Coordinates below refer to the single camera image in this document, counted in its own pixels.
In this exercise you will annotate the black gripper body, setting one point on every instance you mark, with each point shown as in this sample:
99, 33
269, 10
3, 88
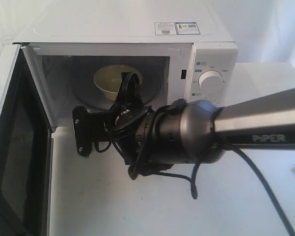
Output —
144, 142

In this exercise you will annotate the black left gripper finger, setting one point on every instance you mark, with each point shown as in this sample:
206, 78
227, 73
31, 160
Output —
128, 94

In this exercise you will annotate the cream ceramic bowl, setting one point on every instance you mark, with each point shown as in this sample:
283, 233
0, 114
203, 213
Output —
108, 79

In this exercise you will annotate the white microwave door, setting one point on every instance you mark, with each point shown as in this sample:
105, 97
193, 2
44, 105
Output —
25, 150

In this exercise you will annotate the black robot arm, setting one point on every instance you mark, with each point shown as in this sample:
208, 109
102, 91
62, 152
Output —
196, 132

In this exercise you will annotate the glass microwave turntable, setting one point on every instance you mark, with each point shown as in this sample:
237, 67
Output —
91, 96

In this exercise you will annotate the white microwave oven body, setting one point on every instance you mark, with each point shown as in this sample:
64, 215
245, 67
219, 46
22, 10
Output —
73, 39

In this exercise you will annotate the blue warning sticker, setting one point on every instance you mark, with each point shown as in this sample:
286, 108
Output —
176, 28

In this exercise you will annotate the lower white control knob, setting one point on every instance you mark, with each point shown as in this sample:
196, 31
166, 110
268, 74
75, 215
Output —
209, 99

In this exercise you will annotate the white control knob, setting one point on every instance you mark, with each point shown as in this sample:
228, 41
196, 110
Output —
209, 99
210, 78

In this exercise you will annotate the upper white control knob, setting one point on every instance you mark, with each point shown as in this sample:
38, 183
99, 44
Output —
210, 78

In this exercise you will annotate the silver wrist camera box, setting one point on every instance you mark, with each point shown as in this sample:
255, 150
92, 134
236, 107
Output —
89, 130

